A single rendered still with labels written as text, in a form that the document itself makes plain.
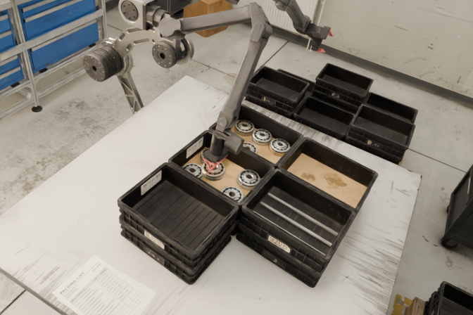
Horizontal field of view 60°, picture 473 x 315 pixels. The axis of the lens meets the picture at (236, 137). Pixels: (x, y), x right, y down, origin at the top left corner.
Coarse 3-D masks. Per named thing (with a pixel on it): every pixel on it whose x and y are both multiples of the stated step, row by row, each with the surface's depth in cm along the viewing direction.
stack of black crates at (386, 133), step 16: (368, 112) 298; (384, 112) 292; (352, 128) 279; (368, 128) 294; (384, 128) 296; (400, 128) 292; (352, 144) 286; (368, 144) 279; (384, 144) 274; (400, 144) 267; (400, 160) 274
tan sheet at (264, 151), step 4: (232, 128) 220; (244, 136) 216; (248, 136) 216; (244, 140) 214; (248, 140) 214; (260, 148) 210; (264, 148) 211; (268, 148) 211; (260, 152) 208; (264, 152) 209; (268, 152) 209; (264, 156) 206; (268, 156) 207; (272, 156) 207; (276, 156) 208; (280, 156) 208; (272, 160) 205; (276, 160) 205
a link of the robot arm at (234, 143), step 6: (222, 120) 160; (216, 126) 161; (222, 126) 160; (222, 132) 161; (228, 132) 161; (228, 138) 162; (234, 138) 161; (240, 138) 162; (228, 144) 161; (234, 144) 161; (240, 144) 161; (234, 150) 161; (240, 150) 165
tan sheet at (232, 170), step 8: (200, 152) 202; (192, 160) 197; (200, 160) 198; (224, 160) 200; (232, 168) 197; (240, 168) 198; (224, 176) 192; (232, 176) 193; (216, 184) 188; (224, 184) 188; (232, 184) 189; (248, 192) 187
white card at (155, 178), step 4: (160, 172) 178; (156, 176) 177; (160, 176) 180; (152, 180) 175; (156, 180) 178; (144, 184) 171; (148, 184) 174; (152, 184) 177; (144, 188) 173; (148, 188) 176; (144, 192) 174
